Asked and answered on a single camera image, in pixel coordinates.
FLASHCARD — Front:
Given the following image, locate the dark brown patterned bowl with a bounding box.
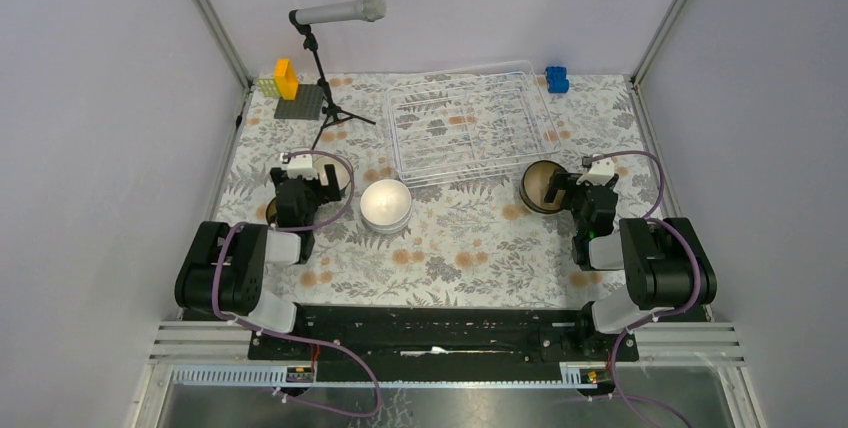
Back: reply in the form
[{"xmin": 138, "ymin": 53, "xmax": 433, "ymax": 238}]
[{"xmin": 265, "ymin": 198, "xmax": 277, "ymax": 226}]

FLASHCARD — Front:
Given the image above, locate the dark blue ceramic bowl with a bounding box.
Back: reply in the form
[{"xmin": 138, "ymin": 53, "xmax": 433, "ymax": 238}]
[{"xmin": 519, "ymin": 160, "xmax": 567, "ymax": 215}]

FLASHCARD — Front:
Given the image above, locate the white ribbed bowl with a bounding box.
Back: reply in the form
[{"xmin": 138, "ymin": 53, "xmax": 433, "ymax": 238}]
[{"xmin": 359, "ymin": 179, "xmax": 412, "ymax": 234}]

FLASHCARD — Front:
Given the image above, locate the teal bowl white interior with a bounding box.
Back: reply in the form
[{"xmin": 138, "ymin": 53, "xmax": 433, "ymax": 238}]
[{"xmin": 313, "ymin": 155, "xmax": 351, "ymax": 197}]

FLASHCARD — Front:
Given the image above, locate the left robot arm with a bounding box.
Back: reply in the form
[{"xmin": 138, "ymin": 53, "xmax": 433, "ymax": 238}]
[{"xmin": 174, "ymin": 155, "xmax": 352, "ymax": 359}]

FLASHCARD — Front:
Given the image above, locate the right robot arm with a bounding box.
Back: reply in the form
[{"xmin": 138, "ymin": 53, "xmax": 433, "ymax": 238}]
[{"xmin": 543, "ymin": 168, "xmax": 717, "ymax": 360}]

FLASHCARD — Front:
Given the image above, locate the grey toy baseplate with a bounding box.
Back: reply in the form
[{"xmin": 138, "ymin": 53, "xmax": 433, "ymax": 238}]
[{"xmin": 274, "ymin": 84, "xmax": 324, "ymax": 121}]

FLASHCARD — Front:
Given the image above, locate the black microphone tripod stand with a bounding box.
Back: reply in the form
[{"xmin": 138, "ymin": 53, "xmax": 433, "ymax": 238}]
[{"xmin": 291, "ymin": 19, "xmax": 376, "ymax": 149}]

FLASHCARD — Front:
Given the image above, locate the yellow-green toy block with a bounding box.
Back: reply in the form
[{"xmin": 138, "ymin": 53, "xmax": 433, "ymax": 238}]
[{"xmin": 256, "ymin": 77, "xmax": 282, "ymax": 98}]

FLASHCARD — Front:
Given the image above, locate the orange toy block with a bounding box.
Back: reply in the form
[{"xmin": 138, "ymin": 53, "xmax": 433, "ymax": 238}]
[{"xmin": 273, "ymin": 58, "xmax": 300, "ymax": 101}]

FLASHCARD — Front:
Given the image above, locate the blue toy block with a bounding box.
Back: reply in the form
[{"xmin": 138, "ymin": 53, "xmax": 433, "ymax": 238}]
[{"xmin": 545, "ymin": 65, "xmax": 571, "ymax": 94}]

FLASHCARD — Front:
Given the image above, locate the floral patterned table mat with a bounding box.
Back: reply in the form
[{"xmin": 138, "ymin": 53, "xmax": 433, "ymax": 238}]
[{"xmin": 216, "ymin": 73, "xmax": 657, "ymax": 308}]

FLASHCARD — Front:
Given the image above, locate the grey microphone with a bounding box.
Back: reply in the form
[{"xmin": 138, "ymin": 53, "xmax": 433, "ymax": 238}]
[{"xmin": 290, "ymin": 0, "xmax": 387, "ymax": 25}]

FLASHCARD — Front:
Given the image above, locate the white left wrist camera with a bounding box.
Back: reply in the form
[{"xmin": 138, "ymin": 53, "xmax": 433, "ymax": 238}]
[{"xmin": 279, "ymin": 153, "xmax": 318, "ymax": 180}]

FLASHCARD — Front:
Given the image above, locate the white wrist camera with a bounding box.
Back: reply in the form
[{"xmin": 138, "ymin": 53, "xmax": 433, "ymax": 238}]
[
  {"xmin": 279, "ymin": 153, "xmax": 318, "ymax": 180},
  {"xmin": 576, "ymin": 155, "xmax": 617, "ymax": 186}
]

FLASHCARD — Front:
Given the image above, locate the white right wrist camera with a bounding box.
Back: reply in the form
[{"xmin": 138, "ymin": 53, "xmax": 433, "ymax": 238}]
[{"xmin": 576, "ymin": 155, "xmax": 617, "ymax": 186}]

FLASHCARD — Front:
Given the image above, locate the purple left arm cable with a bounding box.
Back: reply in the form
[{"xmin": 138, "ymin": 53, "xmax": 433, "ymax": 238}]
[{"xmin": 210, "ymin": 149, "xmax": 386, "ymax": 420}]

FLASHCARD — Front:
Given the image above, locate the white wire dish rack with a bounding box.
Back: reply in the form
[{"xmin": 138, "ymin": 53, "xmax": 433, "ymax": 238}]
[{"xmin": 385, "ymin": 60, "xmax": 561, "ymax": 188}]

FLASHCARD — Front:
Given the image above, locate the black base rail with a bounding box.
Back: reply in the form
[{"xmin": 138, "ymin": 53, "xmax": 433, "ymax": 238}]
[{"xmin": 248, "ymin": 304, "xmax": 639, "ymax": 384}]

